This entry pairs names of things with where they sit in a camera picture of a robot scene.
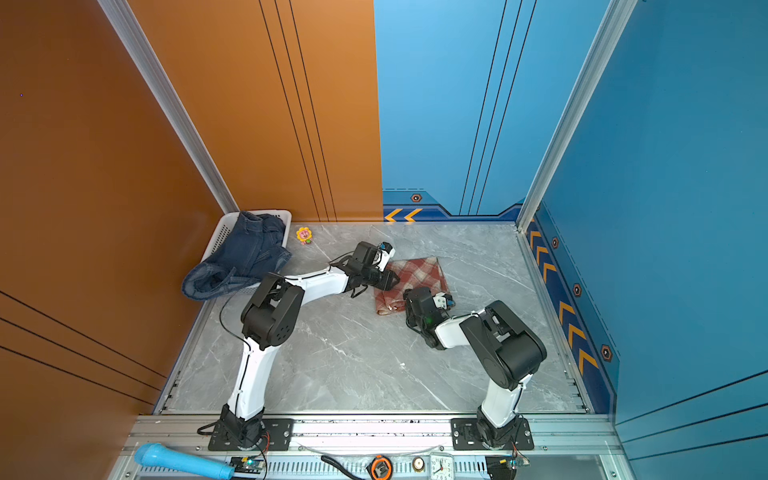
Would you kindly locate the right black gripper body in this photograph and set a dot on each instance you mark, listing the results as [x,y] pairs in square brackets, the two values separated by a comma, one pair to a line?
[411,316]

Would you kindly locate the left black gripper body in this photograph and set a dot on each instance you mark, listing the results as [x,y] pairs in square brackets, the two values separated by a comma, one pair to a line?
[382,280]

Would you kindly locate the red plaid skirt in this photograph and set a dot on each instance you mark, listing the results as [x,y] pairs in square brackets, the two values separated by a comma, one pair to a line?
[412,273]

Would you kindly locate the dark blue denim skirt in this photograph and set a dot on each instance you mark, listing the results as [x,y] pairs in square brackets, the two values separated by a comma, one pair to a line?
[240,258]

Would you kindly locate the white plastic laundry basket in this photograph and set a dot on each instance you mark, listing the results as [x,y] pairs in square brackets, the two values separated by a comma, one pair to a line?
[240,231]

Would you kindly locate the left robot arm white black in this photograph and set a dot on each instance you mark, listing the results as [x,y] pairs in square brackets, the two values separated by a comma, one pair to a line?
[269,319]

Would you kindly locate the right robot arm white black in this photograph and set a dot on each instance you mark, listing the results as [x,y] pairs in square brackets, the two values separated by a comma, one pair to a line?
[507,349]

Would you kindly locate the yellow flower pink bear toy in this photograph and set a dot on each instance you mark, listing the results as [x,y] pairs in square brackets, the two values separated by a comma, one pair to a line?
[304,235]

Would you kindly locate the small round brass object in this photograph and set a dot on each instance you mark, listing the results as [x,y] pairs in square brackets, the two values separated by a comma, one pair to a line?
[418,464]

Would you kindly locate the small white clock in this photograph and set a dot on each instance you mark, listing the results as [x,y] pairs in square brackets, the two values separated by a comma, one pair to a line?
[441,467]

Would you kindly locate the small green circuit board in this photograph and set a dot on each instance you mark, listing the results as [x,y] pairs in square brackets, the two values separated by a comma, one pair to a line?
[248,465]

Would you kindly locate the blue microphone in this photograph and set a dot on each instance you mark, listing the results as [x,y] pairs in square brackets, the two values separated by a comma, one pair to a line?
[157,455]

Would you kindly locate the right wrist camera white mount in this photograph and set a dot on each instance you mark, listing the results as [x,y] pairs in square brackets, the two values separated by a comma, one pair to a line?
[443,301]

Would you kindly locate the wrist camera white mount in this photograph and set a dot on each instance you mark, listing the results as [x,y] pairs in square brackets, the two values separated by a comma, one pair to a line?
[443,301]
[383,255]

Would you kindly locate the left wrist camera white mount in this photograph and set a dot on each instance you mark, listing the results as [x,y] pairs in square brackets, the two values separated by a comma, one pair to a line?
[383,255]

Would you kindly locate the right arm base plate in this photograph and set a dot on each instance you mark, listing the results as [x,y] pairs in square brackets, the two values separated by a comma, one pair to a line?
[476,434]

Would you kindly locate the aluminium front rail frame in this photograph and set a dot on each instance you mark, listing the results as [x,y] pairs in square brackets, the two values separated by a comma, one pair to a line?
[334,446]

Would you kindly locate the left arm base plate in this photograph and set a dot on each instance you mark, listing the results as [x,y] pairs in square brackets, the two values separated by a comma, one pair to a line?
[275,436]

